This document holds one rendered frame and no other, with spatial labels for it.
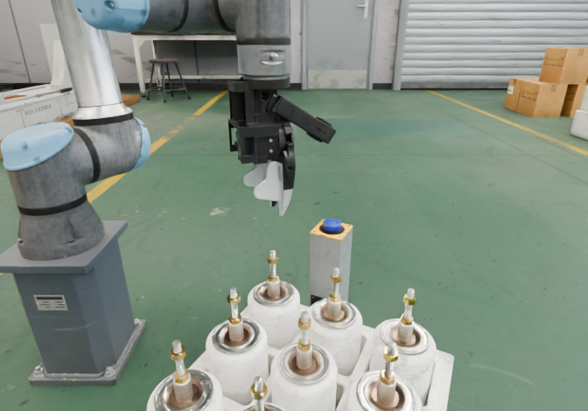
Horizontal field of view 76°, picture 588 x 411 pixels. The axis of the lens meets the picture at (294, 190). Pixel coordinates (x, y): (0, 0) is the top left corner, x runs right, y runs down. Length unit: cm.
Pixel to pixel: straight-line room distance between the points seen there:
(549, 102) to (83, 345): 398
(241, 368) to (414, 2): 537
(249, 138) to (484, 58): 561
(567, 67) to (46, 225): 404
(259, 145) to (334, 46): 503
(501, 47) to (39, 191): 583
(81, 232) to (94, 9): 46
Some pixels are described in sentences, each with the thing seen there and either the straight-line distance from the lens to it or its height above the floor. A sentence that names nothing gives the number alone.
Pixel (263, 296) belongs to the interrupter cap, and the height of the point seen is 25.
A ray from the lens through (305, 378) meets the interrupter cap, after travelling 58.
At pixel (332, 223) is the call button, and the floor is 33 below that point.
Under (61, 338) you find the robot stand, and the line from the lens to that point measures 95.
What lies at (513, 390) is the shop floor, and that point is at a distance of 100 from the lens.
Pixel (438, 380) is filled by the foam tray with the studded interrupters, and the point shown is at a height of 18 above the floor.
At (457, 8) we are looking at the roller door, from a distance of 586.
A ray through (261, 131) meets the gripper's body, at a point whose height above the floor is 56.
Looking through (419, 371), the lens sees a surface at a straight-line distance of 64.
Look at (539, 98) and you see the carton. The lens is 416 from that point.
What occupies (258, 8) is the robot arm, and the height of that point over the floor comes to 72.
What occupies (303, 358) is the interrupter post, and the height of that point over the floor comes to 27.
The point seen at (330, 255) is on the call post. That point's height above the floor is 27.
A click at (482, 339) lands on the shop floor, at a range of 109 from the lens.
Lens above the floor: 69
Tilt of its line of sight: 22 degrees down
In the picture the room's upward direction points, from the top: straight up
